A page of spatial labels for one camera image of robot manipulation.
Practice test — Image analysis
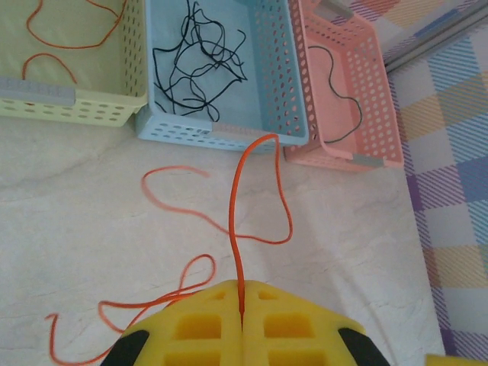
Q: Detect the pink perforated plastic basket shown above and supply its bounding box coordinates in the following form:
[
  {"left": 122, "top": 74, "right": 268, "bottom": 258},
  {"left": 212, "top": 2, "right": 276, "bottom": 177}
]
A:
[{"left": 281, "top": 0, "right": 405, "bottom": 172}]

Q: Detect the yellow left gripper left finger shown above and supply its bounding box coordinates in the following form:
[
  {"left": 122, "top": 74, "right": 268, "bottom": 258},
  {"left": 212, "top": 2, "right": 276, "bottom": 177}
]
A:
[{"left": 99, "top": 279, "right": 245, "bottom": 366}]

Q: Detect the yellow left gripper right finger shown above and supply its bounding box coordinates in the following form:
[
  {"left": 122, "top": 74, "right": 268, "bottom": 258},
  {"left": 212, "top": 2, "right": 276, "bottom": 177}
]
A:
[{"left": 242, "top": 279, "right": 392, "bottom": 366}]

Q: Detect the thin black cable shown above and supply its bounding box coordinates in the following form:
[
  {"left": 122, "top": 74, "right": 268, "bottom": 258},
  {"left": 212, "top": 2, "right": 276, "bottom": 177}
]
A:
[
  {"left": 167, "top": 37, "right": 249, "bottom": 115},
  {"left": 151, "top": 36, "right": 222, "bottom": 117},
  {"left": 178, "top": 0, "right": 249, "bottom": 83}
]

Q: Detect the aluminium frame post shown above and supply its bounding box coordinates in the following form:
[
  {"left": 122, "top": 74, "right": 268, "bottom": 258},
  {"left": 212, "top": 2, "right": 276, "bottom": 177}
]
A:
[{"left": 384, "top": 2, "right": 488, "bottom": 74}]

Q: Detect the light blue perforated plastic basket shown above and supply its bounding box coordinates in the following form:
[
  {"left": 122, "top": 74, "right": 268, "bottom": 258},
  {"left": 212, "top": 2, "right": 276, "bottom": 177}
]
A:
[{"left": 135, "top": 0, "right": 310, "bottom": 154}]

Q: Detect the pale green perforated plastic basket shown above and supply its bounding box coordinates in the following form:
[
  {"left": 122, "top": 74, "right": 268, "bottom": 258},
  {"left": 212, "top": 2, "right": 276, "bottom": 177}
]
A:
[{"left": 0, "top": 0, "right": 149, "bottom": 129}]

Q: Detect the thin green cable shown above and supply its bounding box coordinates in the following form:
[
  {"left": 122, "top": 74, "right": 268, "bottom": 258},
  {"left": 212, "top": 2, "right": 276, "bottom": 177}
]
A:
[{"left": 306, "top": 44, "right": 364, "bottom": 145}]

